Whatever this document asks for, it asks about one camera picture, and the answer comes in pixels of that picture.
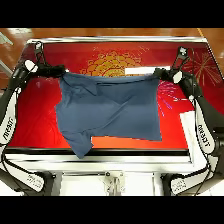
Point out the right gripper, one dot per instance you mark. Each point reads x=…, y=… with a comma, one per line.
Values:
x=162, y=73

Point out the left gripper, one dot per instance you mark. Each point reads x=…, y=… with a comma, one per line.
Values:
x=54, y=70

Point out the blue T-shirt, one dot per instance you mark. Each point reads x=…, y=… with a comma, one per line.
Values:
x=113, y=110

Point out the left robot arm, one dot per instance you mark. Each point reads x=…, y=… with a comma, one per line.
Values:
x=8, y=110

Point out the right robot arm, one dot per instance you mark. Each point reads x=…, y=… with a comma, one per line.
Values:
x=203, y=130

